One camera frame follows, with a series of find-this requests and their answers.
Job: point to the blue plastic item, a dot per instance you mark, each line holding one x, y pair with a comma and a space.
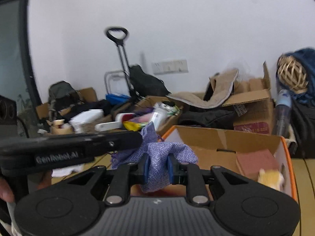
118, 98

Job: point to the pile of black clothes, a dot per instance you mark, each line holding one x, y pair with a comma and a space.
83, 108

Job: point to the cardboard box of mixed goods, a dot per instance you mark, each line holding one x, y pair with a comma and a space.
169, 123

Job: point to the yellow packet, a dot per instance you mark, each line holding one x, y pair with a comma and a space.
131, 125

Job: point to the black framed dark screen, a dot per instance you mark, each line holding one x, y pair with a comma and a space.
14, 54

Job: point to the black bag on trolley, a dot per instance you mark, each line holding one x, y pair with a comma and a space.
147, 83

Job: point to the clear bottle with blue cap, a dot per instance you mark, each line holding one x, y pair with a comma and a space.
281, 113

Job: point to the beige fleece mat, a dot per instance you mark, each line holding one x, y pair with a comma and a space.
196, 99

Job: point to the yellow plush toy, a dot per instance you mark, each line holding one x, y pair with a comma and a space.
270, 178

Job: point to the orange-rimmed cardboard box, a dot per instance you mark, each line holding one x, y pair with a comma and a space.
221, 142

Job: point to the wicker ball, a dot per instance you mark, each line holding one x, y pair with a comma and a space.
292, 75

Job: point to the black folded cloth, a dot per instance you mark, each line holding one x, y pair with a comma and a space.
206, 118

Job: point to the large open cardboard box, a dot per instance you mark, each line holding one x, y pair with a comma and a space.
256, 108

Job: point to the white wall socket panel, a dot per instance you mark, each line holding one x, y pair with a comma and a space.
169, 66

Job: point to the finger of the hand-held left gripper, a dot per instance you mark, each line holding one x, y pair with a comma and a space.
115, 140

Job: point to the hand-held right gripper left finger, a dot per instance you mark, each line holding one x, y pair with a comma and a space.
146, 167

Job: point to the white metal tube frame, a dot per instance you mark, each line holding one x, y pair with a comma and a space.
109, 78

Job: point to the grey green backpack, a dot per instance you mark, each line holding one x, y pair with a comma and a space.
61, 91

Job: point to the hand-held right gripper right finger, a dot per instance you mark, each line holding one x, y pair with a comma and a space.
169, 167

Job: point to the white jar with black lid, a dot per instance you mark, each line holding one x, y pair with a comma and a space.
165, 107

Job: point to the person's left hand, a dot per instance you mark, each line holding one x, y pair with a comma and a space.
6, 189

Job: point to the purple burlap cloth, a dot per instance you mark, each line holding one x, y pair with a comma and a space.
157, 152

